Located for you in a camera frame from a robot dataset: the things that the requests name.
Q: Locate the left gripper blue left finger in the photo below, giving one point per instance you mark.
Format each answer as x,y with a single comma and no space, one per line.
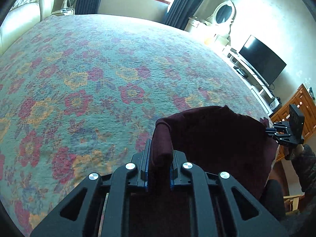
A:
141,160

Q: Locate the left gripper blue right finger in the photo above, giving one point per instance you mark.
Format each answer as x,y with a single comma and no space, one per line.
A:
177,178

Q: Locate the maroon pants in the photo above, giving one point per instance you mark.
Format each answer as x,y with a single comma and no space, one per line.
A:
216,139

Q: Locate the person's right hand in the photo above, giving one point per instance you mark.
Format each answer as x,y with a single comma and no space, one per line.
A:
298,150

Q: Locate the white tv cabinet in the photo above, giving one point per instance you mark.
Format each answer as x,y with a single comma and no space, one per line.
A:
253,80

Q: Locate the brown wooden dresser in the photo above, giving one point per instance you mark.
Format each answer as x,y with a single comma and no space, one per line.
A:
300,108

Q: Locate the black flat television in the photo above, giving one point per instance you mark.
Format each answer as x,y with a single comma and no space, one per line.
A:
262,59

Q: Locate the floral bedspread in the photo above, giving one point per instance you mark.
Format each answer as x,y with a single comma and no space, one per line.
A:
81,94

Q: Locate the white oval vanity mirror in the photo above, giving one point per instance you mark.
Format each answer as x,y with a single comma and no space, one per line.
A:
222,18

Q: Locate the white vanity table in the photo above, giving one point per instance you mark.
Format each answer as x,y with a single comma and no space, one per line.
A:
194,25

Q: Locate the right blue curtain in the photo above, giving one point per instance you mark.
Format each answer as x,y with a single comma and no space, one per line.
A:
180,12

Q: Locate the cream tufted leather headboard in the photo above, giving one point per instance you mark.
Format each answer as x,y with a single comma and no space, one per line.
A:
23,15

